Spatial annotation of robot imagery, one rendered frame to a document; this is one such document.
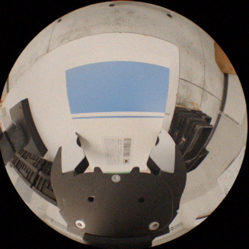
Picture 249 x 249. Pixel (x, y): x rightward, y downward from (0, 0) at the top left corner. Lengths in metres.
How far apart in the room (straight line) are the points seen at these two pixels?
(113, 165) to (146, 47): 0.26
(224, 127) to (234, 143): 0.50
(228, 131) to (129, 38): 2.54
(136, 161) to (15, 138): 0.47
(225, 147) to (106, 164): 2.60
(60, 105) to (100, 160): 0.17
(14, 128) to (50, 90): 0.29
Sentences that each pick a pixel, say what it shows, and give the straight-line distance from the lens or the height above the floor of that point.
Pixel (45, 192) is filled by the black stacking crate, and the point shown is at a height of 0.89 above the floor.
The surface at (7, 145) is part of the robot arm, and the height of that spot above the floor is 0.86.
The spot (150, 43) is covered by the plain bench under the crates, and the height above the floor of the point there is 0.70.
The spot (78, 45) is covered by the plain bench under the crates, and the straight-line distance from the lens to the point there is 0.23.
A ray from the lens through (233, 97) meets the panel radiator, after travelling 2.47.
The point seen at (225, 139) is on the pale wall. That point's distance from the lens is 2.59.
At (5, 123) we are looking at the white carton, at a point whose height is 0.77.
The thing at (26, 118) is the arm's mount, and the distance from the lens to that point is 0.38.
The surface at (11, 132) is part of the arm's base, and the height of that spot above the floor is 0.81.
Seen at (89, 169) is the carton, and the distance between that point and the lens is 0.32.
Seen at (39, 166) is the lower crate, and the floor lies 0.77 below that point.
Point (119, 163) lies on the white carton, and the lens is 0.15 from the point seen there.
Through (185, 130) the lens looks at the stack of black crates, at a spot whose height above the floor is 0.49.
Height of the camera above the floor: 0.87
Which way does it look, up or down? 61 degrees down
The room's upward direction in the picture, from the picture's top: 176 degrees clockwise
